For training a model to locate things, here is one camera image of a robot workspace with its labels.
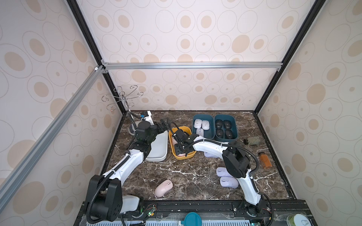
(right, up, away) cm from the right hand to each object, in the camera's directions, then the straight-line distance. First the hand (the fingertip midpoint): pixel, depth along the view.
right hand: (183, 148), depth 96 cm
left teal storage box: (+20, +9, +9) cm, 24 cm away
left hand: (-9, +20, -15) cm, 26 cm away
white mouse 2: (+17, +16, +11) cm, 26 cm away
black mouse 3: (+27, +10, +7) cm, 29 cm away
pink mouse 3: (-11, -19, -17) cm, 28 cm away
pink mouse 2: (-5, +7, -20) cm, 22 cm away
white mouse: (+11, +17, +13) cm, 24 cm away
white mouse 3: (+13, +11, +9) cm, 19 cm away
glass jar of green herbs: (+48, +5, +1) cm, 48 cm away
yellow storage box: (+3, +13, +5) cm, 14 cm away
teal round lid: (+5, -28, -31) cm, 42 cm away
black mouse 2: (+34, +16, +13) cm, 40 cm away
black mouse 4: (+33, +9, +6) cm, 35 cm away
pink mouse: (-1, -3, -10) cm, 10 cm away
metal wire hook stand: (-35, +32, -12) cm, 49 cm away
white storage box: (-16, +1, -6) cm, 17 cm away
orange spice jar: (+52, -7, -7) cm, 53 cm away
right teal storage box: (+39, +21, +13) cm, 46 cm away
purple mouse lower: (+27, -17, -15) cm, 35 cm away
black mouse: (+28, +17, +13) cm, 35 cm away
